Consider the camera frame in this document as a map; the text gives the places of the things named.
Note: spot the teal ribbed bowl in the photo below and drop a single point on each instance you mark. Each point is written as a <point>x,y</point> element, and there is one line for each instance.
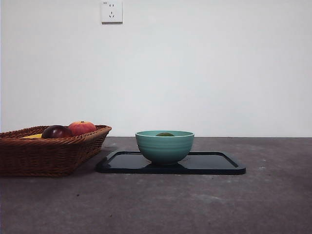
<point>164,150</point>

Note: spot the black rectangular tray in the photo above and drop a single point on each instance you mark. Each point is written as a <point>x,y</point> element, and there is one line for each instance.
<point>214,163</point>

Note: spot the brown wicker basket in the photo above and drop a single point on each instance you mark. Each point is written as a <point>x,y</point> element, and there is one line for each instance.
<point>48,156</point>

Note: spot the yellow fruit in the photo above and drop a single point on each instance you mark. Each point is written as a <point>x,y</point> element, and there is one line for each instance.
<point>31,136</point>

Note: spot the green avocado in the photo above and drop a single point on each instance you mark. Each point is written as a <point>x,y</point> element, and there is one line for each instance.
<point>164,134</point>

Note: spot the red peach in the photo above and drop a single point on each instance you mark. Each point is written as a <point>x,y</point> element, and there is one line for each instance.
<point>82,127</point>

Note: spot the white wall socket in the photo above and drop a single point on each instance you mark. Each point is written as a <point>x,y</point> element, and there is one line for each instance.
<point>111,11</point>

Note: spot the dark purple plum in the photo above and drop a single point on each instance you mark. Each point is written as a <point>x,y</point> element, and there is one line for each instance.
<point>56,131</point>

